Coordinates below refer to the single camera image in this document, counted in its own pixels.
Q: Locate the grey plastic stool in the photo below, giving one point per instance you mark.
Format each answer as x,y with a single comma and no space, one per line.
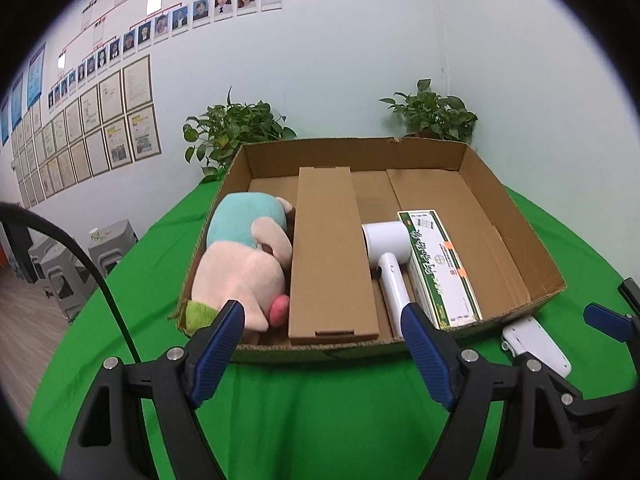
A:
115,250
62,280

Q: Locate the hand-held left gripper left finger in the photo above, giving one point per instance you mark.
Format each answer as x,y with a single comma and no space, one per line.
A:
220,350

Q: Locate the pink and teal plush toy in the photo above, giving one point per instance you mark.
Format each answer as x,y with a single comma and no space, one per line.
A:
235,270

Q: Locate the bushy potted green plant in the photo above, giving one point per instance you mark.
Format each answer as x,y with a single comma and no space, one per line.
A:
235,130

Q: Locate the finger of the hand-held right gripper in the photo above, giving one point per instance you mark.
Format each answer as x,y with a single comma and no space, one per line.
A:
607,321
592,410

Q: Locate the row of wall portrait photos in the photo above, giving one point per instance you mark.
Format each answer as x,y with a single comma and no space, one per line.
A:
222,6

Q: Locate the row of blue wall posters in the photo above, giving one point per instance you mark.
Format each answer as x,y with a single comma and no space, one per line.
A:
36,75

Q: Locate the green and white medicine box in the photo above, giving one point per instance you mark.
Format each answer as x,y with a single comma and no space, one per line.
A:
440,270

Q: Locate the long brown cardboard box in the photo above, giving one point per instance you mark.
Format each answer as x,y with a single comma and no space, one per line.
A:
330,260

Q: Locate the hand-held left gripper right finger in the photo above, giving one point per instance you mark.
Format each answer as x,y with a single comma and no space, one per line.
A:
430,355

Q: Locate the green tablecloth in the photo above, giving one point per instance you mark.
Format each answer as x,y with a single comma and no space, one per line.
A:
325,410

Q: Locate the white hair dryer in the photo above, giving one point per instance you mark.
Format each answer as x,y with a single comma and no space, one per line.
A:
385,240

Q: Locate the white electronic scale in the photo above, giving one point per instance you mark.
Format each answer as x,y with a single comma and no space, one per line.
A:
530,337

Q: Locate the group of framed certificates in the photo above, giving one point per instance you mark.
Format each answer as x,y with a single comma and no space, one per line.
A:
137,85

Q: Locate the small potted green plant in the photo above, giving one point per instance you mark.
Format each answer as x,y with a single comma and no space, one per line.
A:
435,110

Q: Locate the cardboard tray box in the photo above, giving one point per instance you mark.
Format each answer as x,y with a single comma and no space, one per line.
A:
380,190

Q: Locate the black cabinet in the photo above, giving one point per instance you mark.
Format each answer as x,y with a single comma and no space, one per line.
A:
17,255

